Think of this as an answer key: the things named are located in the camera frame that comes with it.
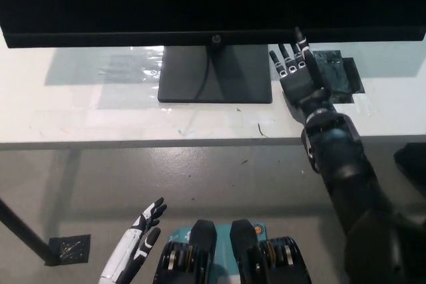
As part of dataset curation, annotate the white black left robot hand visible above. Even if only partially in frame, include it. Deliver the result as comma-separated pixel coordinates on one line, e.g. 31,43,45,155
99,197,168,284

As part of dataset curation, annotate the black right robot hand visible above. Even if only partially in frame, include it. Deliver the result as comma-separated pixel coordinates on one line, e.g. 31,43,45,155
268,27,335,117

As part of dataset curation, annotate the black tape patch on desk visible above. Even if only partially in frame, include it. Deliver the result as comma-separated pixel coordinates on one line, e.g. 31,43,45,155
312,49,365,104

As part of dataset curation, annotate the black metal desk leg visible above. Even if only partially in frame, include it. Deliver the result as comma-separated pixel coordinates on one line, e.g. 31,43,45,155
0,196,57,265

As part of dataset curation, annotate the black object under desk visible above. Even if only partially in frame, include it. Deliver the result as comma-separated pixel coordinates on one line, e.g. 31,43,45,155
393,142,426,188

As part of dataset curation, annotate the black tape floor patch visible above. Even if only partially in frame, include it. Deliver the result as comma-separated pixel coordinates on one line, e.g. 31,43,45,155
48,233,92,263

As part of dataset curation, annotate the clear plastic sheet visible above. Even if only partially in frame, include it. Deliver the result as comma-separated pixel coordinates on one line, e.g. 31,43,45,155
97,45,166,81

